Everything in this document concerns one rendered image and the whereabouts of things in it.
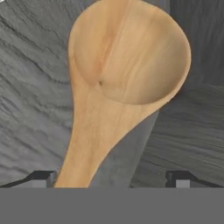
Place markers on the light wooden spoon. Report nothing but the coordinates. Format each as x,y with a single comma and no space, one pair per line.
122,58

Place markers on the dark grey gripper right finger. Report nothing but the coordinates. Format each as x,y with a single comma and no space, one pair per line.
180,178

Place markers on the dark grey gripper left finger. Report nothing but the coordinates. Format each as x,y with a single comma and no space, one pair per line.
40,178

